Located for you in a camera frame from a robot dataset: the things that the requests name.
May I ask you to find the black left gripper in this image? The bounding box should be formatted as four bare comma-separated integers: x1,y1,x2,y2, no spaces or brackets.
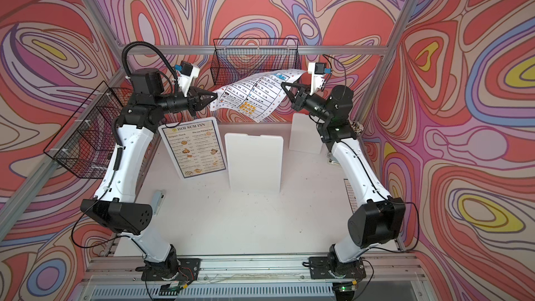
152,87,216,119

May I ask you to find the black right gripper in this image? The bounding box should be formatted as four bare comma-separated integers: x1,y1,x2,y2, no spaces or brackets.
281,81,333,123

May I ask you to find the Dim Sum Inn menu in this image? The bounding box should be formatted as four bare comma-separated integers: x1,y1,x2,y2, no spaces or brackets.
162,120,224,176

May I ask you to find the hand-drawn colourful menu sheet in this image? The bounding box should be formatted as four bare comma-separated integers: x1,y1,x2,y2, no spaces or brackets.
210,69,305,123

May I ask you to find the white board panel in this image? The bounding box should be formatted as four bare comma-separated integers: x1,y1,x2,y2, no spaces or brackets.
289,113,323,155
157,116,228,179
224,133,284,194

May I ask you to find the white board front panel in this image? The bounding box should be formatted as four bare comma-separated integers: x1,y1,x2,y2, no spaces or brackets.
157,116,228,179

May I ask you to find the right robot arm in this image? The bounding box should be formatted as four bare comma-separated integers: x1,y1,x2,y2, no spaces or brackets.
281,82,405,274

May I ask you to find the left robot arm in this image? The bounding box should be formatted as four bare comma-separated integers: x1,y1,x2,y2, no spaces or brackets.
80,41,217,272

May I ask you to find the clear pencil holder cup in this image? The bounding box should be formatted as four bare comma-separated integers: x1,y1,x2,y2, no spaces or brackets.
351,121,364,137

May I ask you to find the small grey-blue eraser block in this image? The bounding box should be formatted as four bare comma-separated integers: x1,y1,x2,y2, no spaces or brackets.
150,190,165,215

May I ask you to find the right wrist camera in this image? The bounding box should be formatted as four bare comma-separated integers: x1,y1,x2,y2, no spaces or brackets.
307,62,331,95

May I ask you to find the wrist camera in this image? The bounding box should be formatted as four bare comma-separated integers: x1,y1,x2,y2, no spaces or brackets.
175,61,200,96
307,62,331,95

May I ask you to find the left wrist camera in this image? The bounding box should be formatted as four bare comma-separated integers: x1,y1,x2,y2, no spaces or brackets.
175,61,200,96

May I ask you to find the black wire basket back wall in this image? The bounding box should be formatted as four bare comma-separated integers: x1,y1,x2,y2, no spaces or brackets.
210,37,301,86

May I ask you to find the black wire basket wall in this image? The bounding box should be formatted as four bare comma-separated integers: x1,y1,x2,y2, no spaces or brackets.
43,82,132,179
210,37,301,86

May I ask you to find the black wire basket left wall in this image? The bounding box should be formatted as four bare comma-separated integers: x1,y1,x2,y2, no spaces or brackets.
43,82,132,179

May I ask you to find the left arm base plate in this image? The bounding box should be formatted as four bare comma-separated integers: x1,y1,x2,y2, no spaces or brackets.
136,258,201,282

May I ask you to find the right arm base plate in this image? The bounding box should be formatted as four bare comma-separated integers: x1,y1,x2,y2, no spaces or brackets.
302,256,366,281

